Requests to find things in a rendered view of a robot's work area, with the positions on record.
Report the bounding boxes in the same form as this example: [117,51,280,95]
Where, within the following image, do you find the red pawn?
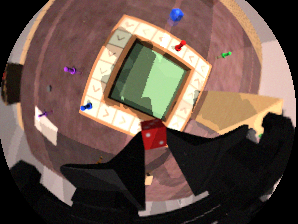
[174,40,186,51]

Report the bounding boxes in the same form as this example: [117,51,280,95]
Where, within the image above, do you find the blue pawn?
[81,103,93,111]

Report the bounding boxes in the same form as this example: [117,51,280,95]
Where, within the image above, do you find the blue die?
[170,8,184,22]

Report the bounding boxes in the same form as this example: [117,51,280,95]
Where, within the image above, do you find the red die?
[141,119,168,151]

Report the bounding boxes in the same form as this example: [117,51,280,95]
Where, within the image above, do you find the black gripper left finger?
[60,131,146,212]

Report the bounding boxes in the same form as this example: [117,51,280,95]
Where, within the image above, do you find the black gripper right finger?
[166,124,249,197]

